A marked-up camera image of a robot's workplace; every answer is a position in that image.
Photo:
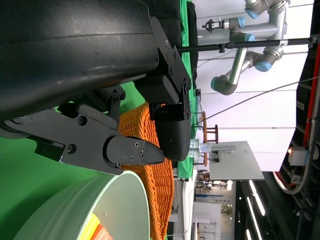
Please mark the orange wicker basket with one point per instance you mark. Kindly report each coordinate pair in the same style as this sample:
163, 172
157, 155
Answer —
160, 190

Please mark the white box with orange lamp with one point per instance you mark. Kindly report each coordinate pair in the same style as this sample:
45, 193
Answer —
297, 156

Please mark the black stand pole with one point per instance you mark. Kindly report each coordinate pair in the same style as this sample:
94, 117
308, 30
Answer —
250, 43

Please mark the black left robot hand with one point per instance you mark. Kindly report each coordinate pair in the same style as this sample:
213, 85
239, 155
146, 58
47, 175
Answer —
75, 50

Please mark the grey blue-jointed robot arm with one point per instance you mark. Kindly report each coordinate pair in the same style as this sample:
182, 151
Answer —
260, 28

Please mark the red-brown wooden stool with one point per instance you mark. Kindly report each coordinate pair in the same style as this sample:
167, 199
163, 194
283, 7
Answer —
205, 130

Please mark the layered chocolate cake slice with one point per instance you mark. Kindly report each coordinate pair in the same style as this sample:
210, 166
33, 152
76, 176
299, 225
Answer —
97, 230

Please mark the green tablecloth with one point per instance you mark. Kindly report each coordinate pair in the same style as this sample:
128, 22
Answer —
25, 180

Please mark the white round bowl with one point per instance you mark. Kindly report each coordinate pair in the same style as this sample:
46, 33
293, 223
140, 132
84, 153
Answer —
62, 212

